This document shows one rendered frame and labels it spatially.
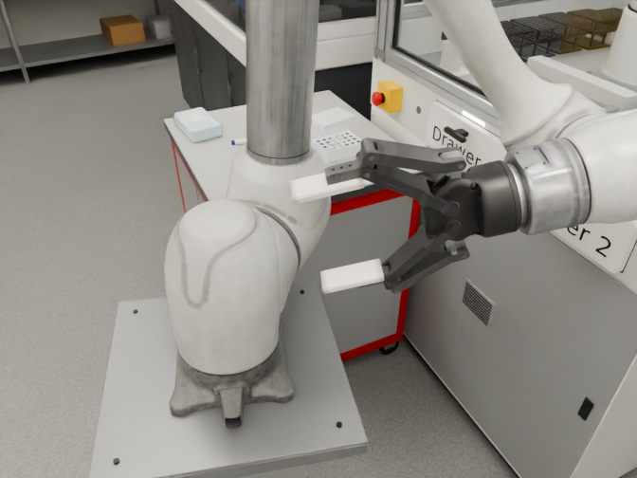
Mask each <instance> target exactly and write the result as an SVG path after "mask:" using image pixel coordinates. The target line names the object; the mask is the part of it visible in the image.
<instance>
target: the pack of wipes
mask: <svg viewBox="0 0 637 478"><path fill-rule="evenodd" d="M174 120H175V124H176V126H177V127H178V128H179V129H180V130H181V131H182V132H183V133H184V134H185V135H186V136H187V137H188V138H189V139H190V140H191V141H192V142H194V143H196V142H200V141H203V140H207V139H211V138H218V137H220V136H222V134H223V133H222V125H221V123H220V122H219V121H218V120H217V119H215V118H214V117H213V116H212V115H211V114H210V113H208V112H207V111H206V110H205V109H204V108H202V107H198V108H194V109H190V110H186V111H181V112H177V113H175V114H174Z"/></svg>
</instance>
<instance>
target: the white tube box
mask: <svg viewBox="0 0 637 478"><path fill-rule="evenodd" d="M337 134H341V135H342V137H341V140H342V141H343V147H339V145H338V142H339V140H337ZM332 136H336V141H335V142H337V149H333V142H332ZM361 140H362V138H360V137H359V136H357V135H356V134H354V133H353V132H351V131H350V130H347V131H343V132H339V133H335V134H332V135H329V136H325V137H321V138H314V139H311V146H312V147H313V148H314V149H315V150H316V151H317V152H318V154H319V155H320V156H321V158H322V159H323V161H324V162H325V163H326V164H330V163H333V162H337V161H340V160H343V159H346V158H349V157H353V156H356V153H357V152H359V151H360V149H361V145H360V142H361ZM327 144H331V145H332V148H331V150H330V151H327Z"/></svg>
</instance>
